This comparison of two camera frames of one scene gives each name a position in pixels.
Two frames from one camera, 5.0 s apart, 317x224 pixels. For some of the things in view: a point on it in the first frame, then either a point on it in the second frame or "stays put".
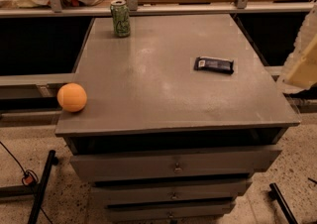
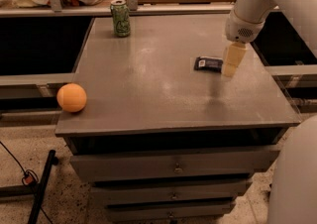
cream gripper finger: x=299 y=72 to x=239 y=31
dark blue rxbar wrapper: x=214 y=65 stays put
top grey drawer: x=239 y=162 stays put
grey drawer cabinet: x=179 y=115 stays put
